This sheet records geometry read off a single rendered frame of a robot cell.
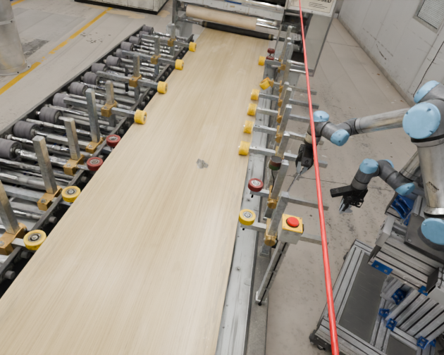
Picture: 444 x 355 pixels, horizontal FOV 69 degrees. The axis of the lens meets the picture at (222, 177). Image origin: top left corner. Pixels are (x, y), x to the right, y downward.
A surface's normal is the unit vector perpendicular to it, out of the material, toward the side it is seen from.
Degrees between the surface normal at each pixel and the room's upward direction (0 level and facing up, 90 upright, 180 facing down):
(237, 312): 0
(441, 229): 96
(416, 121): 84
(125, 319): 0
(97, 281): 0
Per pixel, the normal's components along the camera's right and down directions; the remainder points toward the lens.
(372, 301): 0.14, -0.76
